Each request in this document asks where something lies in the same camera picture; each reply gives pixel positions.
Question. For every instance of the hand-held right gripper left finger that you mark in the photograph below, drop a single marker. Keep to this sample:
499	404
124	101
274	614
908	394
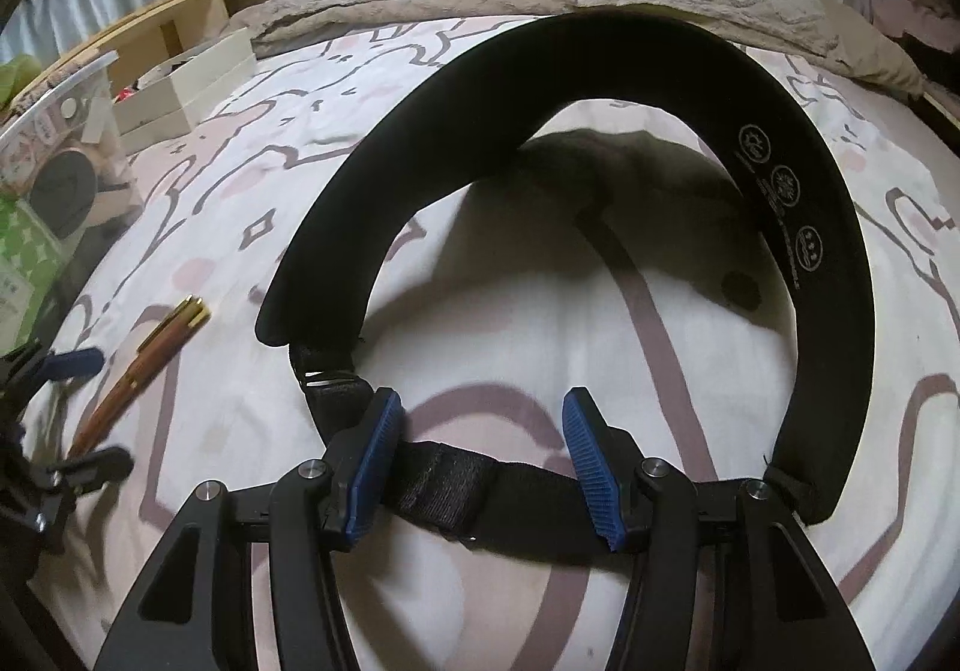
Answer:
371	468

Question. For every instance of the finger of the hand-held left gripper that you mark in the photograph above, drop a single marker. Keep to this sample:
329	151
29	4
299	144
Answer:
75	363
97	465

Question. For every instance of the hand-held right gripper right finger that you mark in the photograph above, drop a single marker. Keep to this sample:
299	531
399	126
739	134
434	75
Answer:
596	476

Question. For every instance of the brown wooden pen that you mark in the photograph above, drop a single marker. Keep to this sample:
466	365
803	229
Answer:
150	363

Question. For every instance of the clear plastic container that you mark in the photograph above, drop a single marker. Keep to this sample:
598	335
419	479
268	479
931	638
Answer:
112	116

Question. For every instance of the black neck band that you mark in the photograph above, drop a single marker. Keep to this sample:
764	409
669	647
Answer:
450	108

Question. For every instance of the green star patterned box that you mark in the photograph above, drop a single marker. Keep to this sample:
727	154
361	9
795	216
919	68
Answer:
22	258

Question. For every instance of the printed rabbit blanket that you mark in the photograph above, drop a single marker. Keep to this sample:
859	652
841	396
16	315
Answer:
525	341

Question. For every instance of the dark round tin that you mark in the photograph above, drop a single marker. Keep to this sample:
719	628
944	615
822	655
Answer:
64	191

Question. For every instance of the green plush toy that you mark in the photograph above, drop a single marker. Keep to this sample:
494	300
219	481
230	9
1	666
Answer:
15	78

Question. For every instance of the white box of small things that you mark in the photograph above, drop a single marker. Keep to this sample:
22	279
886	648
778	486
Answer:
187	86

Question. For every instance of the wooden bedside shelf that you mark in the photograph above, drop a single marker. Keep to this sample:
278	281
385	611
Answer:
165	3

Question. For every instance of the pile of clothes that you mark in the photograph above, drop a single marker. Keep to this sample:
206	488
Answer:
907	3

